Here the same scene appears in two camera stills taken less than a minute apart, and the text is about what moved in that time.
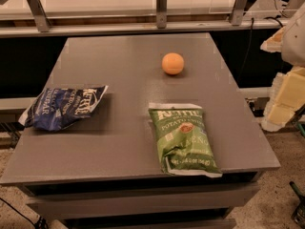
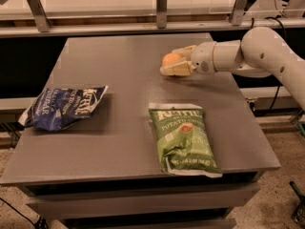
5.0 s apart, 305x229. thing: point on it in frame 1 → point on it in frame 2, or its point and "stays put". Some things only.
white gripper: (294, 45) → (202, 58)
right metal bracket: (235, 15) stays put
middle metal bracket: (161, 6) stays put
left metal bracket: (37, 10) stays put
